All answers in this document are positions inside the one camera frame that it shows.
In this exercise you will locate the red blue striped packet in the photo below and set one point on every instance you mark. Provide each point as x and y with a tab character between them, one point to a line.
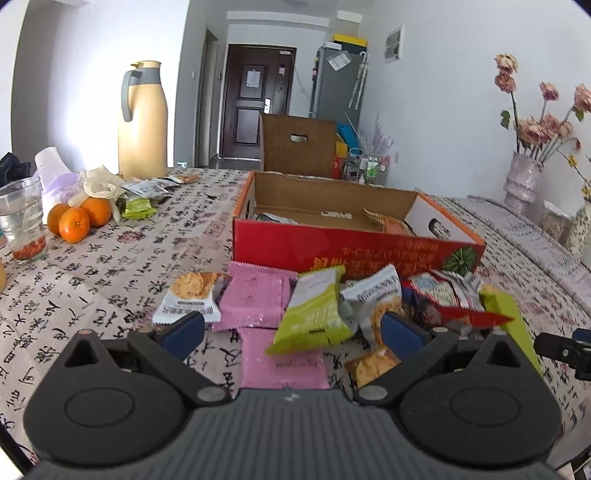
443	295

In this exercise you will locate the white paper sheet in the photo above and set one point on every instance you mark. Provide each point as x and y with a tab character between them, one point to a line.
253	77

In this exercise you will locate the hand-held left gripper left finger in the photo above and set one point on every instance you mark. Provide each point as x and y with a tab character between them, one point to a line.
184	330

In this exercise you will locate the white folded umbrella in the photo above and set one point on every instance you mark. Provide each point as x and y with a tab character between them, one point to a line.
360	83

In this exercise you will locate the calligraphy print tablecloth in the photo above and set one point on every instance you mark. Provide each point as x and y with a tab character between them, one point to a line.
115	277

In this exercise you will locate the dried pink roses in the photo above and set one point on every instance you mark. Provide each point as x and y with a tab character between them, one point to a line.
535	129

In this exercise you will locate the grey white cracker packet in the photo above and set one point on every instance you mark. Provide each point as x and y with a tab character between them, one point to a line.
374	295

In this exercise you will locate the tan snack packet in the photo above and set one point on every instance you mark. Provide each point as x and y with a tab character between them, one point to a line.
390	224

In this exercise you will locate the grey refrigerator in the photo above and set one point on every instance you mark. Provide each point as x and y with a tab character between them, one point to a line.
330	92

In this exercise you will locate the pink textured vase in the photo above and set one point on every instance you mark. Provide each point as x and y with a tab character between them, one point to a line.
521	184

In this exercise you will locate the small orange cracker packet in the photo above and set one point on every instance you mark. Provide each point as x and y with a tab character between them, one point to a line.
182	179

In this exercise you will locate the white rubber glove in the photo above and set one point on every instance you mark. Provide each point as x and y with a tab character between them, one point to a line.
99	182

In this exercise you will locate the yellow thermos jug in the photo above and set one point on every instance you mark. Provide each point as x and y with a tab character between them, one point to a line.
143	129

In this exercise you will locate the grey patterned blanket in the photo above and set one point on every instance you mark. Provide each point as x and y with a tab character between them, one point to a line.
531	249

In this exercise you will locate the small green snack packet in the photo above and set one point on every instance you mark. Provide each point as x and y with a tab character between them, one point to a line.
138	207

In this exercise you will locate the white purple cracker packet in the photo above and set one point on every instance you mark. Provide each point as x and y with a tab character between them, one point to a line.
189	290

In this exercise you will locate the orange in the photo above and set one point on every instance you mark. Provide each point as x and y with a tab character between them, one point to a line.
75	226
55	219
98	211

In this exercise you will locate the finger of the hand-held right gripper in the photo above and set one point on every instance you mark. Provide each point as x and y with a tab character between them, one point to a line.
558	347

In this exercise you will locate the dark brown door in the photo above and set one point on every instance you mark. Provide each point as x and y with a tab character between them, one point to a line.
244	120

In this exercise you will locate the yellow bag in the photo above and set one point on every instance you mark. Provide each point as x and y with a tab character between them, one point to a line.
340	148

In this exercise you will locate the yellow-green snack packet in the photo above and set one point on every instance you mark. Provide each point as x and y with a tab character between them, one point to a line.
309	309

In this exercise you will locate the red gift box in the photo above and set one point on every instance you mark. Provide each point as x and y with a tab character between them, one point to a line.
340	167

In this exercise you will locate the metal utility cart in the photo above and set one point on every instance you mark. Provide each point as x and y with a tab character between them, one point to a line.
369	168

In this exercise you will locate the brown wooden chair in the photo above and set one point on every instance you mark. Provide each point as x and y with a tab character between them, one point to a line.
295	157

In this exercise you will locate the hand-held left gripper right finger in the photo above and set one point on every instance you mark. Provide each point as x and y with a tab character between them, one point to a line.
401	334

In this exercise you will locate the white artificial branches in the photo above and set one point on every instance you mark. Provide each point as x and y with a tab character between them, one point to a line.
376	138

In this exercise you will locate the silver foil snack packet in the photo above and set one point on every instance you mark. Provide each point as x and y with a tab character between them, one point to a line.
274	218

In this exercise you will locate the clear drinking glass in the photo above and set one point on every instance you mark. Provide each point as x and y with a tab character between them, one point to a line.
21	217

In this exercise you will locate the lime green snack packet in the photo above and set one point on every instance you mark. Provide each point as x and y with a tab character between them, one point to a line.
512	323

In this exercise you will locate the white black-print snack packet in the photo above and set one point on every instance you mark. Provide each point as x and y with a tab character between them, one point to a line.
145	187

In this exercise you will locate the clear bag with paper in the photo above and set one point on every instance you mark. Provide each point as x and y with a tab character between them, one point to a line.
339	61

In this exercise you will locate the black bag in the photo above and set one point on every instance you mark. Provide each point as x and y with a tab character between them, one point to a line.
11	168

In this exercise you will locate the orange cracker snack packet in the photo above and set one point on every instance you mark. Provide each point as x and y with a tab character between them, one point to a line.
369	367

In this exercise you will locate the red orange cardboard box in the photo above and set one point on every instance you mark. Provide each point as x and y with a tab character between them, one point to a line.
286	249

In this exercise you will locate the white lace covered jar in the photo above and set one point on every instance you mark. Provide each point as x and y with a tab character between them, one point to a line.
581	230

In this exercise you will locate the yellow box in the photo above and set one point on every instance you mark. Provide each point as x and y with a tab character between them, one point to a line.
351	39

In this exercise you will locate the pink snack packet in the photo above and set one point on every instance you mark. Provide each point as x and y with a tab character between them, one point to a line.
281	364
251	295

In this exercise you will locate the blue plastic dustpan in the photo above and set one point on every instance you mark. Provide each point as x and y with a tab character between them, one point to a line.
347	134

